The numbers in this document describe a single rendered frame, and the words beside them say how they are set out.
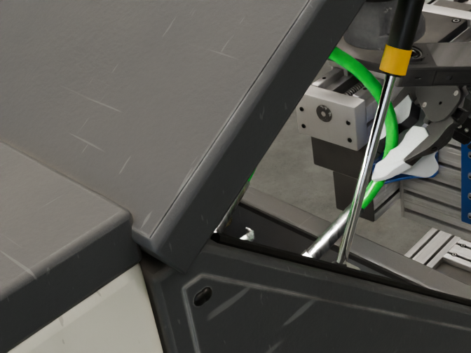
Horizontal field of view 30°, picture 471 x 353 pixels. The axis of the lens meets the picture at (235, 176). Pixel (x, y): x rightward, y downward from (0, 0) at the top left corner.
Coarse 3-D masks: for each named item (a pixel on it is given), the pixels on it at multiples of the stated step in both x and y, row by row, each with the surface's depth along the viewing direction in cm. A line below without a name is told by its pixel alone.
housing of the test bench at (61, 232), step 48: (0, 144) 52; (0, 192) 48; (48, 192) 47; (96, 192) 47; (0, 240) 44; (48, 240) 44; (96, 240) 44; (0, 288) 41; (48, 288) 43; (96, 288) 45; (144, 288) 48; (0, 336) 41; (48, 336) 44; (96, 336) 46; (144, 336) 48
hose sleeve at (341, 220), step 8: (344, 216) 100; (336, 224) 100; (344, 224) 100; (328, 232) 100; (336, 232) 100; (320, 240) 100; (328, 240) 100; (336, 240) 101; (312, 248) 101; (320, 248) 100; (328, 248) 101; (312, 256) 101; (320, 256) 101
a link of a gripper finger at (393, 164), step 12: (408, 132) 95; (420, 132) 94; (408, 144) 95; (396, 156) 95; (432, 156) 96; (384, 168) 97; (396, 168) 95; (408, 168) 95; (420, 168) 97; (432, 168) 97
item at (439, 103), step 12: (420, 96) 95; (432, 96) 94; (444, 96) 92; (456, 96) 91; (468, 96) 90; (432, 108) 93; (444, 108) 91; (456, 108) 91; (468, 108) 90; (432, 120) 92; (468, 120) 94; (456, 132) 94; (468, 132) 95
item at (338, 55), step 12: (336, 48) 89; (336, 60) 89; (348, 60) 90; (360, 72) 91; (372, 84) 92; (396, 120) 96; (396, 132) 97; (396, 144) 97; (384, 156) 98; (372, 180) 100; (384, 180) 99; (372, 192) 100
